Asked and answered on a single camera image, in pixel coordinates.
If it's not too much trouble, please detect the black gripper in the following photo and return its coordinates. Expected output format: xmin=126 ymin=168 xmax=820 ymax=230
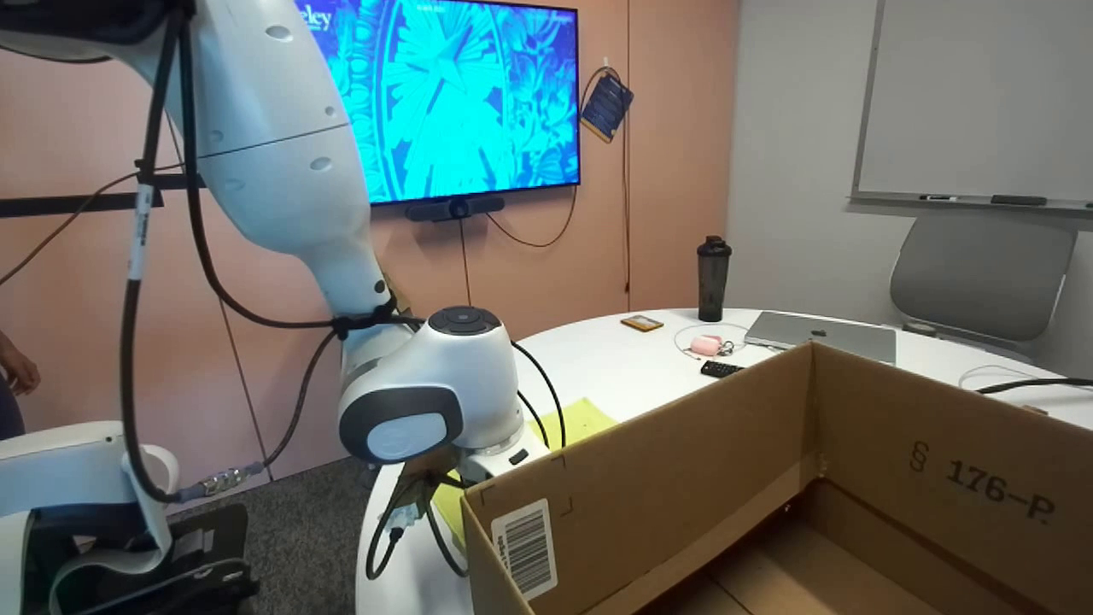
xmin=388 ymin=451 xmax=460 ymax=537

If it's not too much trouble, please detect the yellow cloth towel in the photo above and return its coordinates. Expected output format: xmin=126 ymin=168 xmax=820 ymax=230
xmin=430 ymin=396 xmax=618 ymax=545

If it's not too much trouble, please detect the brown cardboard box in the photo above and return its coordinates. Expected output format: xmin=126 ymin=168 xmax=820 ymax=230
xmin=459 ymin=342 xmax=1093 ymax=615

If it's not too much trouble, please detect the person left hand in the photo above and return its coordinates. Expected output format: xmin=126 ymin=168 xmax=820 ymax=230
xmin=0 ymin=327 xmax=44 ymax=396

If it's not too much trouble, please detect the black webcam bar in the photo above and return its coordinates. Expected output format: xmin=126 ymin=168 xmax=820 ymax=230
xmin=404 ymin=196 xmax=508 ymax=223

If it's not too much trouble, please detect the pink small case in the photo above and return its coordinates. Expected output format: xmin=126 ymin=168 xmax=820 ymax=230
xmin=680 ymin=325 xmax=739 ymax=358

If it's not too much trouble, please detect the white plastic device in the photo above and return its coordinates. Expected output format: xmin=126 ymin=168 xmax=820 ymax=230
xmin=0 ymin=421 xmax=180 ymax=615

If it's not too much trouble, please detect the black drink bottle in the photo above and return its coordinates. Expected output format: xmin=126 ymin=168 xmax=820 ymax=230
xmin=693 ymin=233 xmax=736 ymax=325

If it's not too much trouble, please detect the silver laptop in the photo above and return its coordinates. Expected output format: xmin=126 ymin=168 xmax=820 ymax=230
xmin=746 ymin=307 xmax=901 ymax=365

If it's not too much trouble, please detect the grey office chair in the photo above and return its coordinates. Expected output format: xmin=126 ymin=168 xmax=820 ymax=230
xmin=887 ymin=209 xmax=1081 ymax=344

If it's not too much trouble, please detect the whiteboard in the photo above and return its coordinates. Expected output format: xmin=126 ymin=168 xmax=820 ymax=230
xmin=849 ymin=0 xmax=1093 ymax=218

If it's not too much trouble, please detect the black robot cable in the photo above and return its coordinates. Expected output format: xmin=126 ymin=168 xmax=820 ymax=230
xmin=115 ymin=0 xmax=345 ymax=505

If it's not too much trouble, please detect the wall mounted TV screen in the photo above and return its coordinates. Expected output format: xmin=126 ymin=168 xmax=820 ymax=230
xmin=290 ymin=0 xmax=583 ymax=213

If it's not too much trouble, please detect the dark blue wall panel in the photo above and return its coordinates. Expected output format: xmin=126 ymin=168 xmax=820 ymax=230
xmin=580 ymin=73 xmax=634 ymax=145

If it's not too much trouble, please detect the black camera boom bar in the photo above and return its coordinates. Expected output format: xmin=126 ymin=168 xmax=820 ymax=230
xmin=0 ymin=168 xmax=211 ymax=223

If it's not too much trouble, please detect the black table cable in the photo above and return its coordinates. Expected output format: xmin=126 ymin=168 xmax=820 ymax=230
xmin=975 ymin=377 xmax=1093 ymax=401

